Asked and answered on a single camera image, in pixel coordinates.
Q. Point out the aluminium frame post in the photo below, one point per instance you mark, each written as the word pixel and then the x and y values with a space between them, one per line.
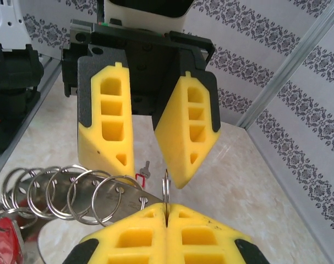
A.
pixel 293 66

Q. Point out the metal key organizer with rings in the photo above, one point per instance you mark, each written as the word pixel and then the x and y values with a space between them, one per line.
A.
pixel 120 200

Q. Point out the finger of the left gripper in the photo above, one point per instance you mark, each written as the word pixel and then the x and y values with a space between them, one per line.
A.
pixel 172 143
pixel 87 143

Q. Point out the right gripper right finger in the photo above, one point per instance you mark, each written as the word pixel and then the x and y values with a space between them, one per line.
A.
pixel 199 239

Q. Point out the red key tag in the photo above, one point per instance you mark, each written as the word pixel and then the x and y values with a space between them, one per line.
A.
pixel 7 233

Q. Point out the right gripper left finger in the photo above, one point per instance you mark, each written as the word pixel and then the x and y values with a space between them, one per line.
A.
pixel 133 242

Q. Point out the key with red tag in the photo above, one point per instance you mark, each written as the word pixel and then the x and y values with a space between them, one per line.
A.
pixel 147 169

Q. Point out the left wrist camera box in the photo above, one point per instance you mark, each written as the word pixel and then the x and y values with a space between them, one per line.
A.
pixel 144 19

